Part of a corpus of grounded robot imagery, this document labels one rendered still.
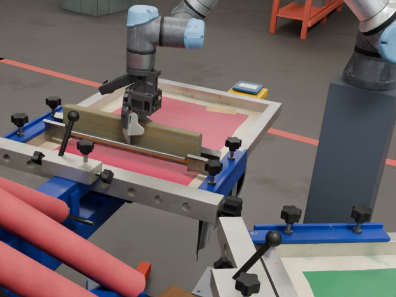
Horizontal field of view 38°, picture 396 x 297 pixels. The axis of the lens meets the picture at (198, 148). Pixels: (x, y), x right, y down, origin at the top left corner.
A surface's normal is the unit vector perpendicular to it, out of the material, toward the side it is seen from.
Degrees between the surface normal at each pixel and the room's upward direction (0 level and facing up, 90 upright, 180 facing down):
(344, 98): 90
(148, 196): 90
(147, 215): 0
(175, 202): 90
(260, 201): 0
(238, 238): 0
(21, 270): 56
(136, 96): 90
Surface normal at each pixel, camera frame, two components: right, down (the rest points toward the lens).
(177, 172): 0.09, -0.90
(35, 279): 0.58, -0.20
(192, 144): -0.35, 0.37
